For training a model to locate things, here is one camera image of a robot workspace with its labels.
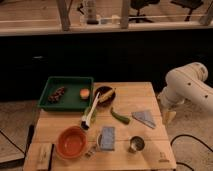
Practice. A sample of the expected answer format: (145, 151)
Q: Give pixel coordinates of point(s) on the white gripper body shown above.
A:
(169, 100)

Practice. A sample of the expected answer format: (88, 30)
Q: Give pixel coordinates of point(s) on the green pepper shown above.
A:
(123, 119)

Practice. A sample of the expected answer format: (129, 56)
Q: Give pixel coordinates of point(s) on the black round plate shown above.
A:
(101, 90)

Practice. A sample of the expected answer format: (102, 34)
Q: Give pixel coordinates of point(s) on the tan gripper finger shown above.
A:
(168, 116)

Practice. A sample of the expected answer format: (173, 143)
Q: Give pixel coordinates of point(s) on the grey towel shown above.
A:
(145, 117)

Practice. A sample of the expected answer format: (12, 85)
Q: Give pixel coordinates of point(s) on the black office chair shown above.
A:
(138, 5)

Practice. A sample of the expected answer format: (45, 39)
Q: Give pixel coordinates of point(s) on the green plastic tray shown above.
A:
(71, 99)

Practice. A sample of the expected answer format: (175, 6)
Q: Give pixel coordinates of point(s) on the wooden block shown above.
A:
(44, 157)

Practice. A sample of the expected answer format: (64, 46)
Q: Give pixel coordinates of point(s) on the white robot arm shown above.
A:
(186, 82)

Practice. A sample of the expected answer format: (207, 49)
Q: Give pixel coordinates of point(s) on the small metal cup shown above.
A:
(136, 144)

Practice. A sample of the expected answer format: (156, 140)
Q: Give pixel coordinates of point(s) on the orange plastic bowl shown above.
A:
(71, 143)

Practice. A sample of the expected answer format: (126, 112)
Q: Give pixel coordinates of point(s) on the blue sponge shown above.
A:
(107, 139)

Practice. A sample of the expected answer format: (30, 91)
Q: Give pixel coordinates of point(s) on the orange round fruit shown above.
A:
(84, 93)

